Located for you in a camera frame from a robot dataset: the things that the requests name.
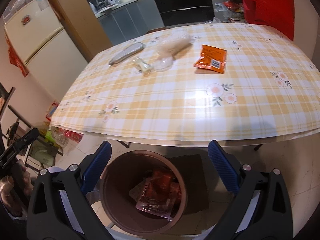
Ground dark red snack bag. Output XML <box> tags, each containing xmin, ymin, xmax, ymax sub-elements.
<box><xmin>129</xmin><ymin>168</ymin><xmax>182</xmax><ymax>221</ymax></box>

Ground plastic disposable fork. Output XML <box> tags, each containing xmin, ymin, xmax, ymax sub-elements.
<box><xmin>132</xmin><ymin>57</ymin><xmax>153</xmax><ymax>75</ymax></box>

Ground brown round trash bin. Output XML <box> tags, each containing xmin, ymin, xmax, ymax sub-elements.
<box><xmin>100</xmin><ymin>150</ymin><xmax>187</xmax><ymax>236</ymax></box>

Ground grey kitchen base cabinets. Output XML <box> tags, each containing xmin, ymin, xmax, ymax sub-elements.
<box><xmin>97</xmin><ymin>0</ymin><xmax>164</xmax><ymax>46</ymax></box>

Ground chrome kitchen faucet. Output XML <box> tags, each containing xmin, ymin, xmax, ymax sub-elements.
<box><xmin>95</xmin><ymin>0</ymin><xmax>110</xmax><ymax>9</ymax></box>

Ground red gift box on floor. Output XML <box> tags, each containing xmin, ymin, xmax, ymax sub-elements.
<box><xmin>64</xmin><ymin>130</ymin><xmax>83</xmax><ymax>143</ymax></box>

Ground yellow plaid floral tablecloth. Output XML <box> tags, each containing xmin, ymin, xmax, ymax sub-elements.
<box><xmin>51</xmin><ymin>23</ymin><xmax>319</xmax><ymax>145</ymax></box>

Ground red hanging decoration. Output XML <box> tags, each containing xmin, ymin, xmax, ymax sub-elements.
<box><xmin>4</xmin><ymin>34</ymin><xmax>29</xmax><ymax>77</ymax></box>

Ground orange sachet packet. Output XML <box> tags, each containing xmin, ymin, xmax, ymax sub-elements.
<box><xmin>194</xmin><ymin>44</ymin><xmax>227</xmax><ymax>74</ymax></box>

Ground cream two-door refrigerator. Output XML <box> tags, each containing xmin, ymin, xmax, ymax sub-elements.
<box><xmin>4</xmin><ymin>0</ymin><xmax>87</xmax><ymax>101</ymax></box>

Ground bubble wrap roll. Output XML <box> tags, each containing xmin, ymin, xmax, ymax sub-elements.
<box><xmin>156</xmin><ymin>29</ymin><xmax>192</xmax><ymax>57</ymax></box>

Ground grey mesh scrubbing pad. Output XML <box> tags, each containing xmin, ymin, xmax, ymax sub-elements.
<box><xmin>108</xmin><ymin>42</ymin><xmax>145</xmax><ymax>66</ymax></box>

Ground black built-in oven stove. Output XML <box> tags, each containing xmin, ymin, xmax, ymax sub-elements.
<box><xmin>154</xmin><ymin>0</ymin><xmax>215</xmax><ymax>27</ymax></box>

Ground red hanging apron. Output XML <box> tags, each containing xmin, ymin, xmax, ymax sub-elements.
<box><xmin>243</xmin><ymin>0</ymin><xmax>295</xmax><ymax>40</ymax></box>

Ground wire rack with snacks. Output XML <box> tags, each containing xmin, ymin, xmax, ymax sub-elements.
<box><xmin>214</xmin><ymin>0</ymin><xmax>246</xmax><ymax>23</ymax></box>

